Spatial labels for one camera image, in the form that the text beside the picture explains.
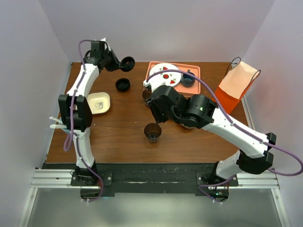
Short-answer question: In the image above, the cream square bowl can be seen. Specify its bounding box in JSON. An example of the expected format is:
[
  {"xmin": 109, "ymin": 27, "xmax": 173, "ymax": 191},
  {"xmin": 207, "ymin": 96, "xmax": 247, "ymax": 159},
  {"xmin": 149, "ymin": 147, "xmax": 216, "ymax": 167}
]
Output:
[{"xmin": 87, "ymin": 92, "xmax": 110, "ymax": 114}]

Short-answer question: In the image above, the pink serving tray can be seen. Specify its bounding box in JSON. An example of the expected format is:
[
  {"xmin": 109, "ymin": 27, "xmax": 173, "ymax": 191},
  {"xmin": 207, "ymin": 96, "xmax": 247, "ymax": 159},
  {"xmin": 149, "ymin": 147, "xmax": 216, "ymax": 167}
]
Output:
[{"xmin": 144, "ymin": 61, "xmax": 201, "ymax": 97}]

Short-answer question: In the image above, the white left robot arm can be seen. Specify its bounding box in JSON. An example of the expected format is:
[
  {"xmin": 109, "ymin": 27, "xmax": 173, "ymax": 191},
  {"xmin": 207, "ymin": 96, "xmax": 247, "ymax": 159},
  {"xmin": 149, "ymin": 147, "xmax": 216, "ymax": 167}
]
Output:
[{"xmin": 58, "ymin": 38, "xmax": 121, "ymax": 185}]

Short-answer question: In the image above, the orange paper bag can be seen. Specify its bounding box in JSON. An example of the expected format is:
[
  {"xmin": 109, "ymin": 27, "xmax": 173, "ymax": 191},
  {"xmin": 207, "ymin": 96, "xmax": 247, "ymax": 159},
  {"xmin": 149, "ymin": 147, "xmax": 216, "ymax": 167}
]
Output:
[{"xmin": 215, "ymin": 57, "xmax": 261, "ymax": 114}]

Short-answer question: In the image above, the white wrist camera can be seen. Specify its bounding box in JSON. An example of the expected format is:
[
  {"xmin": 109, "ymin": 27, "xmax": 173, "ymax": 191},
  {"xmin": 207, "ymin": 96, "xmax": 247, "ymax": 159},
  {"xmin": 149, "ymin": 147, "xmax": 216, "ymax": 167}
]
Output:
[
  {"xmin": 143, "ymin": 74, "xmax": 167, "ymax": 93},
  {"xmin": 100, "ymin": 37, "xmax": 111, "ymax": 52}
]

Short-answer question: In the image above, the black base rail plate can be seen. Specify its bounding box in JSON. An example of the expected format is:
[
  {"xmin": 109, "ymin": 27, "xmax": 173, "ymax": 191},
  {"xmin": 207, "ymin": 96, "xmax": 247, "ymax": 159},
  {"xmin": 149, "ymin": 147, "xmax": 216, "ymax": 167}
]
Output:
[{"xmin": 70, "ymin": 163, "xmax": 214, "ymax": 199}]

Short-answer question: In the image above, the light blue straw cup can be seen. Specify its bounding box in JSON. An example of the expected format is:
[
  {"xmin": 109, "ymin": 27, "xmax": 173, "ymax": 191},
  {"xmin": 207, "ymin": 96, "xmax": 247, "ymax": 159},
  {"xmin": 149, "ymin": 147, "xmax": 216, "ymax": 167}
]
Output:
[{"xmin": 59, "ymin": 118, "xmax": 70, "ymax": 135}]

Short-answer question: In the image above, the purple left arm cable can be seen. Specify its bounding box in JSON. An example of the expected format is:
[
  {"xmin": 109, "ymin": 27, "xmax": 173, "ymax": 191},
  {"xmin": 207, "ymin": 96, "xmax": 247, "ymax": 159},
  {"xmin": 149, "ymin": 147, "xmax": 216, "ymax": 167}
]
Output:
[{"xmin": 63, "ymin": 39, "xmax": 105, "ymax": 203}]

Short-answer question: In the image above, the white watermelon pattern plate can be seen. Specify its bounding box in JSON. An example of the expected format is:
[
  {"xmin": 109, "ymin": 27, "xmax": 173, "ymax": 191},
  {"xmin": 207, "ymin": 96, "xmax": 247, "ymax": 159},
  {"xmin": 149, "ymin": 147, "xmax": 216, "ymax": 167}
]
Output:
[{"xmin": 149, "ymin": 63, "xmax": 181, "ymax": 87}]

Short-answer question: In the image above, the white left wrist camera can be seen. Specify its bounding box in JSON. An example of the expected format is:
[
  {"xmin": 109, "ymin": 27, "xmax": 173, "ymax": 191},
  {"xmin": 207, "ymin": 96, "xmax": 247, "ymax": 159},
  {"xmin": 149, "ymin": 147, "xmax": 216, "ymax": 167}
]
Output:
[{"xmin": 100, "ymin": 37, "xmax": 111, "ymax": 52}]

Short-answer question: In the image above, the dark blue ceramic mug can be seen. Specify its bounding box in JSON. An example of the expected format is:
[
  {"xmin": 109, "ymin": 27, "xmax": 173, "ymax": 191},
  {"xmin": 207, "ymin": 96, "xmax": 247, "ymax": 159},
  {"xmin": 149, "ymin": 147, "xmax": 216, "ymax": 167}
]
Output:
[{"xmin": 181, "ymin": 70, "xmax": 195, "ymax": 87}]

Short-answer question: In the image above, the wrapped white straw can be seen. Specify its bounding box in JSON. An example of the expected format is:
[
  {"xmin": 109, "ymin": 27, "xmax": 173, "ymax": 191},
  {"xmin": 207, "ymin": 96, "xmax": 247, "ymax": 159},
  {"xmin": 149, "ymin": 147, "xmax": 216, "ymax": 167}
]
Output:
[
  {"xmin": 50, "ymin": 124, "xmax": 66, "ymax": 129},
  {"xmin": 49, "ymin": 116, "xmax": 63, "ymax": 124}
]

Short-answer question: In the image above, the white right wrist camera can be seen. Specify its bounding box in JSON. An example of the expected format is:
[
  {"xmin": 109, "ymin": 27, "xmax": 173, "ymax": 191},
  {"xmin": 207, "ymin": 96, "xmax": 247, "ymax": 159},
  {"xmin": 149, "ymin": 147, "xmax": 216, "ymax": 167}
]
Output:
[{"xmin": 143, "ymin": 74, "xmax": 167, "ymax": 93}]

